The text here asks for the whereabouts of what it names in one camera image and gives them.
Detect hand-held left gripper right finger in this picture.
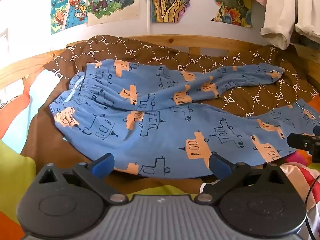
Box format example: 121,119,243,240
195,153,288,204

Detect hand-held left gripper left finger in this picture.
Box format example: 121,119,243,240
37,153,129,204

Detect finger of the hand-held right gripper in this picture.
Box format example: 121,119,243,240
287,126,320,161

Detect blue patterned pants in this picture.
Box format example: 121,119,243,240
49,59,320,179

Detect pink satin cloth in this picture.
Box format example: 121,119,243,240
279,152,320,217

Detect brown printed blanket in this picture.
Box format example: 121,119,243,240
21,35,320,193

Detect green cloth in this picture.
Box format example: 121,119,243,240
0,137,37,227

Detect orange and blue sheet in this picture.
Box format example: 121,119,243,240
0,69,57,142

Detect hanging cream cloth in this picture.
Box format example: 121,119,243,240
295,21,320,46
260,0,302,51

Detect black cable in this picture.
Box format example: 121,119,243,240
303,174,320,240

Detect wooden bed frame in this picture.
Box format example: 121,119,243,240
0,34,320,90

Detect cartoon girl wall poster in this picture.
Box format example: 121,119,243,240
51,0,89,35

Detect white wall pipe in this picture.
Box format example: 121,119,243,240
145,0,152,36

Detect blond cartoon figure wall poster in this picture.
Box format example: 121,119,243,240
87,0,140,27

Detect torn colourful wall poster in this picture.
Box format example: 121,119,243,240
151,0,252,28

